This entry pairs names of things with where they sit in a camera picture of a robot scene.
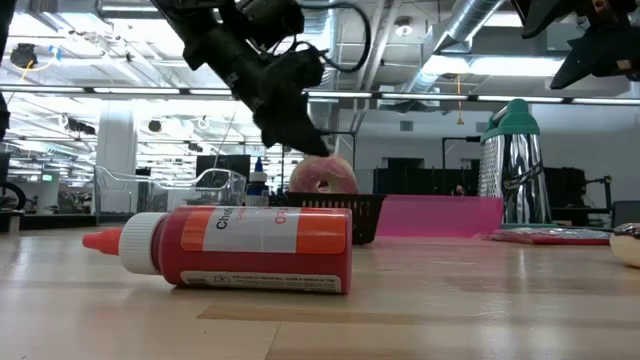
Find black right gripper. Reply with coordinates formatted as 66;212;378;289
510;0;640;91

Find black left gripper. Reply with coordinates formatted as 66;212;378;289
252;47;331;158

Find pink frosted donut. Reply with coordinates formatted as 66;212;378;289
288;154;359;195

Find blue food colouring bottle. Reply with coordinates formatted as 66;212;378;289
244;156;271;207

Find black mesh basket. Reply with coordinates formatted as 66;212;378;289
269;192;387;246

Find orange food colouring bottle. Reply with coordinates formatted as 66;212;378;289
82;205;354;295

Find red snack packet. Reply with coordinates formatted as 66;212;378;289
474;227;612;246

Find chocolate frosted donut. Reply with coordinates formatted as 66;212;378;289
608;222;640;269

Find black monitor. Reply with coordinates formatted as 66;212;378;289
194;153;251;190

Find black cabinet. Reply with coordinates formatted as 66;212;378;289
372;157;481;196

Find clear plastic bin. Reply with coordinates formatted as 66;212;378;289
93;164;249;226

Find black desk equipment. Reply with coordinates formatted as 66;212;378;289
543;167;614;226

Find red plastic tray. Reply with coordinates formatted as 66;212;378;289
374;194;505;239

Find white column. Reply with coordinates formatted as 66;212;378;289
95;102;137;214

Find silver air duct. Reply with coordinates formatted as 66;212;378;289
399;0;506;96

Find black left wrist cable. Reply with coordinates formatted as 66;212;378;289
299;2;373;75

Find teal handled container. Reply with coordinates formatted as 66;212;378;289
477;98;554;229

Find black ceiling camera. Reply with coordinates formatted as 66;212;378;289
9;43;39;70

